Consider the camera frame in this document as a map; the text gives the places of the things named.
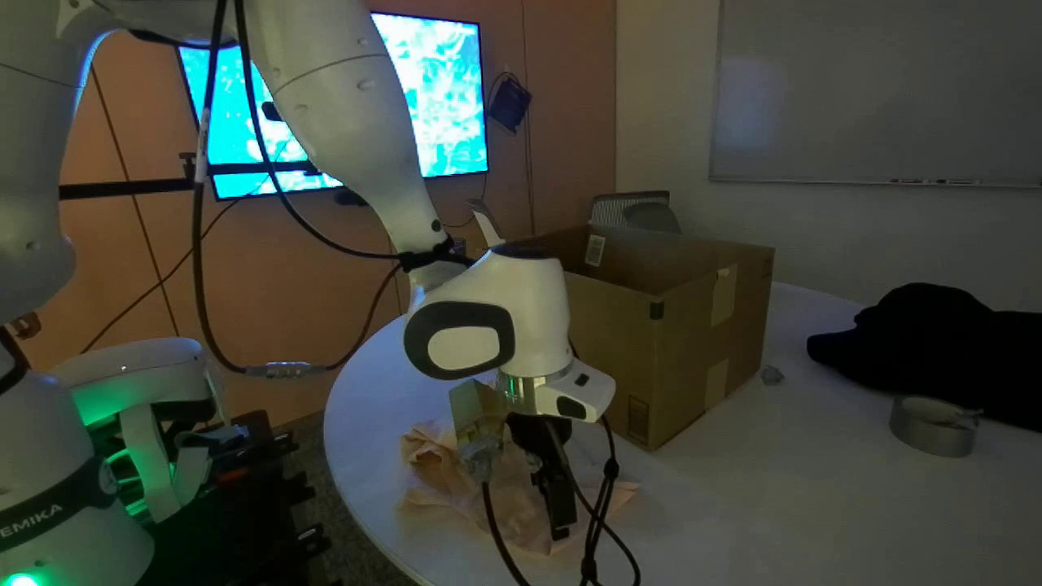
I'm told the office chair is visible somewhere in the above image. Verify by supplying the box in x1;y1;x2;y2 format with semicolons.
587;190;684;236

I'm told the cardboard box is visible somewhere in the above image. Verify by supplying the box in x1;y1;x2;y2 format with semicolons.
511;223;776;453

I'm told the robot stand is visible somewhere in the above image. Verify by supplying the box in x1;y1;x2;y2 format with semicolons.
85;407;339;586

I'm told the black cloth bundle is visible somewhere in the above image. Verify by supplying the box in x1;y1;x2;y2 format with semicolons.
805;282;1042;434

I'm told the black cable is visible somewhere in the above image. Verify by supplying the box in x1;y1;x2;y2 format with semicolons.
80;194;247;356

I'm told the wall monitor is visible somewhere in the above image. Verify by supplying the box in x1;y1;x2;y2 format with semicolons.
177;11;491;202

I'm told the black wall device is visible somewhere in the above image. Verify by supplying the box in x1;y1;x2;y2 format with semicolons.
488;72;535;136

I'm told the grey tape roll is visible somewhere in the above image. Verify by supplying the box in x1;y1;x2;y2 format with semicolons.
888;395;983;459

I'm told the beige towel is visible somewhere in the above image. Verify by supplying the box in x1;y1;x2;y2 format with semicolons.
396;418;641;559

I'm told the whiteboard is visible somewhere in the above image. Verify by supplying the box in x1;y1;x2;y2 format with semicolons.
708;0;1042;190

